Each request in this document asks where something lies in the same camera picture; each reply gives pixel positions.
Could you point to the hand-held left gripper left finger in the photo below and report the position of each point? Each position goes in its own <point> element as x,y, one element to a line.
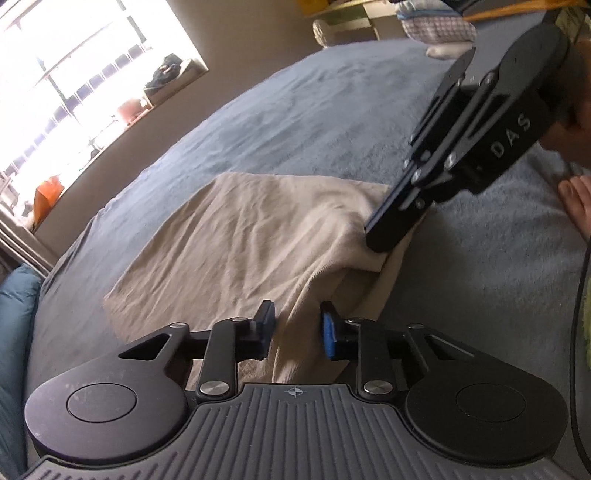
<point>267,323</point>

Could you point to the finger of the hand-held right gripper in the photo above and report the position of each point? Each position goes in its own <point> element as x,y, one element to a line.
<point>392,217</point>

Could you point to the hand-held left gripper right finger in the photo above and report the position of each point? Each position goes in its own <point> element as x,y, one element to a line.
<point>328,337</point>

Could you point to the beige pants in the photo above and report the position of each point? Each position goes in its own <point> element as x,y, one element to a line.
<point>231,240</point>

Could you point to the dark clothes pile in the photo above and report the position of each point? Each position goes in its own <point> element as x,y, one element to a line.
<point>164,71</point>

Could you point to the person's right hand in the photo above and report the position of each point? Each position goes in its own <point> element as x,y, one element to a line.
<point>568,143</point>

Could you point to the white checkered cloth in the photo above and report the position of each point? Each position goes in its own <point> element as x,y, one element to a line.
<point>438,27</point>

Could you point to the grey-blue blanket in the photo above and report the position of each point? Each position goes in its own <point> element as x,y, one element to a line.
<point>300,115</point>

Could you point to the cream bedpost finial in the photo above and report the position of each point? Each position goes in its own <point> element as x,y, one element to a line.
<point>325,32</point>

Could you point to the yellow box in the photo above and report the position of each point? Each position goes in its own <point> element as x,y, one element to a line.
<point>318,5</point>

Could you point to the teal pillow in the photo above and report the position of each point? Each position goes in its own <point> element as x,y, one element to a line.
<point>16,346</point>

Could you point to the pink pot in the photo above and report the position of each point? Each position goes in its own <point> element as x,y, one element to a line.
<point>131,110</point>

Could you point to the orange bag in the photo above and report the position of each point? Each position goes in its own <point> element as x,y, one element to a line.
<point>48,194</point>

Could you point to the grey curtain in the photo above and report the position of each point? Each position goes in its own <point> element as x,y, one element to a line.
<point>23,249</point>

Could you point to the bright window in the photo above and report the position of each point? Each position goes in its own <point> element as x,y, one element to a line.
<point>69,69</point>

